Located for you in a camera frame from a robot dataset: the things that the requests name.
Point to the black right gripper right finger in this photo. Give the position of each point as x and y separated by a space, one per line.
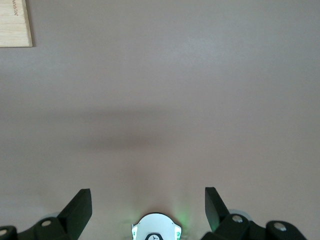
225 225

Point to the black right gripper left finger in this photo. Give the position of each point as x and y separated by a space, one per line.
70 220

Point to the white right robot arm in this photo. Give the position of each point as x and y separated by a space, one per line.
156 225

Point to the brown table cover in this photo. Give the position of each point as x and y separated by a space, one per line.
160 100

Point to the wooden cutting board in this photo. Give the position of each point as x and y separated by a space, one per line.
12 25

